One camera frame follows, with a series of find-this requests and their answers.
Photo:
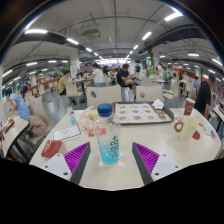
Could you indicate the beige neighbouring table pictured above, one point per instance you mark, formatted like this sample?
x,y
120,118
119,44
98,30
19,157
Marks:
x,y
13,131
220,112

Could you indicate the printed paper tray liner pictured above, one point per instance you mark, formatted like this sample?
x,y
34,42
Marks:
x,y
140,112

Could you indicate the person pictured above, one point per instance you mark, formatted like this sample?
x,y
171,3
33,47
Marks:
x,y
19,106
203,98
123,77
62,85
97,76

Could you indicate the ceiling strip lights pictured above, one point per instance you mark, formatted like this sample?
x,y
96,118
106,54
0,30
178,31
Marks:
x,y
36,31

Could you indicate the white printed paper sheet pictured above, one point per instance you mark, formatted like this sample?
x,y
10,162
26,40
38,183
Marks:
x,y
66,132

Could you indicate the group of beige chairs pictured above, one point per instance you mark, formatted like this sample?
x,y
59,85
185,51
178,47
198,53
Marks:
x,y
72,89

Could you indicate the clear plastic food bag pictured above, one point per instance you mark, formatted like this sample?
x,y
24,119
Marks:
x,y
87,120

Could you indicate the pinkish beige bag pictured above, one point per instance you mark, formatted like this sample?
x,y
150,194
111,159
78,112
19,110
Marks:
x,y
37,126

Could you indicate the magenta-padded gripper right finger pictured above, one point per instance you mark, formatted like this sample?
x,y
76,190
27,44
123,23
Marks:
x,y
158,166

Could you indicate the red paper packet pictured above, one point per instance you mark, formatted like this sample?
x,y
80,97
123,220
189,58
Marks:
x,y
51,148

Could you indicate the beige cafeteria chair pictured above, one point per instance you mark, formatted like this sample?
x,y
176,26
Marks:
x,y
150,94
105,96

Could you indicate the ceiling air conditioner unit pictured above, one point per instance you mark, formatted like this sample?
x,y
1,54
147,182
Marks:
x,y
91,34

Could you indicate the red paper cup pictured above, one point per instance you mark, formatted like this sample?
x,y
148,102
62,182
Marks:
x,y
189,106

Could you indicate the crumpled white napkin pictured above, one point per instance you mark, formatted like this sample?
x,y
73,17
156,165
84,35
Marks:
x,y
158,104

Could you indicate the dark brown food tray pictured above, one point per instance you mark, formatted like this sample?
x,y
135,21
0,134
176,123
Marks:
x,y
169,116

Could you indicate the clear blue-capped water bottle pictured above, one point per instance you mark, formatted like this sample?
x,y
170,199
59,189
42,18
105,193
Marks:
x,y
108,140

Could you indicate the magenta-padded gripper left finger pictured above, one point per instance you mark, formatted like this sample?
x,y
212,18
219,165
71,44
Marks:
x,y
65,166

